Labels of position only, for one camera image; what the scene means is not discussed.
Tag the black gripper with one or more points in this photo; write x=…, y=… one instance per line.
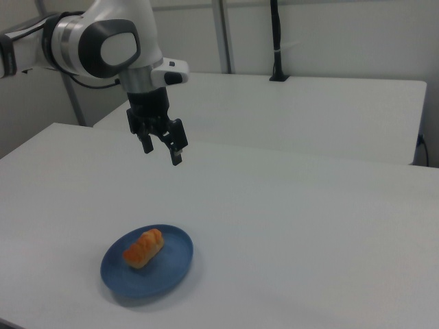
x=148, y=103

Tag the orange bread roll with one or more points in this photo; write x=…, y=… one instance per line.
x=144, y=248

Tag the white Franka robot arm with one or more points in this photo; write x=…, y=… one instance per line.
x=113, y=44

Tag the blue round plate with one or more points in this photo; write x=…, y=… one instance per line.
x=171, y=262

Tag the white side table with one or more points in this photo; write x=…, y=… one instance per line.
x=308, y=113

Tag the grey partition post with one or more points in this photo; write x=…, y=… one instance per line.
x=73, y=99
x=223, y=34

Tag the black camera pole with base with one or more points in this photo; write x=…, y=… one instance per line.
x=276, y=34

